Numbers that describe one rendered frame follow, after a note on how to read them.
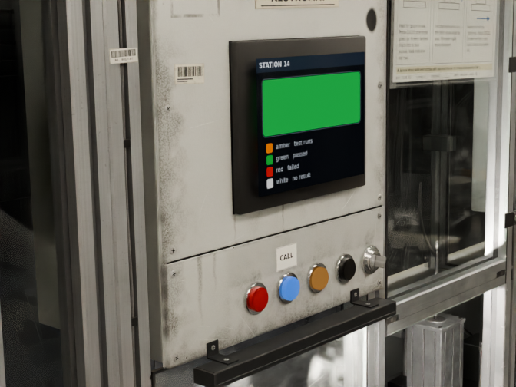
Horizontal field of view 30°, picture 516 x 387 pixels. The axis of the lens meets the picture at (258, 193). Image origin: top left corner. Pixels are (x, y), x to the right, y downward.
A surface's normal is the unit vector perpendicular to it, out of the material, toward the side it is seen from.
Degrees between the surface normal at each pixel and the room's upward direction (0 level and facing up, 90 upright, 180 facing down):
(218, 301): 90
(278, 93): 90
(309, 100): 90
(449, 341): 90
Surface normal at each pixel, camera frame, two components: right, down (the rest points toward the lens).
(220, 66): 0.74, 0.11
